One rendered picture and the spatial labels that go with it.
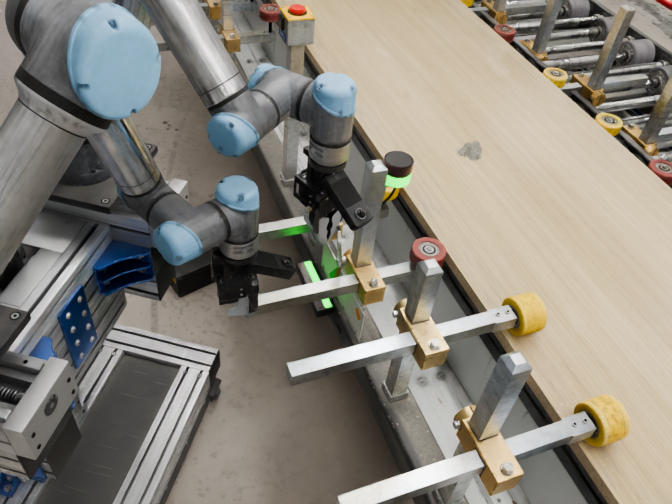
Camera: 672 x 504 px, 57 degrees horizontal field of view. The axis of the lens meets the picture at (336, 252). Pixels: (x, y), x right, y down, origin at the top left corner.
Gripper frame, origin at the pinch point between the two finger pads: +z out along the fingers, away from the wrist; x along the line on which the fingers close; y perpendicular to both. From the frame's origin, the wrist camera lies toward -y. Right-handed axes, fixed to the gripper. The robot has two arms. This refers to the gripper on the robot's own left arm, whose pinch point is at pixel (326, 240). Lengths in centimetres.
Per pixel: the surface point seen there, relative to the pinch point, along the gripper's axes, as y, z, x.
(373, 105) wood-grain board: 42, 9, -55
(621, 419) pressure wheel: -62, 1, -14
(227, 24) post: 115, 15, -53
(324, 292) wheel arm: -2.3, 13.7, 0.8
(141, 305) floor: 86, 100, 8
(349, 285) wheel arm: -4.3, 13.2, -4.6
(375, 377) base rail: -19.0, 29.0, -1.8
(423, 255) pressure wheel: -10.3, 8.3, -20.9
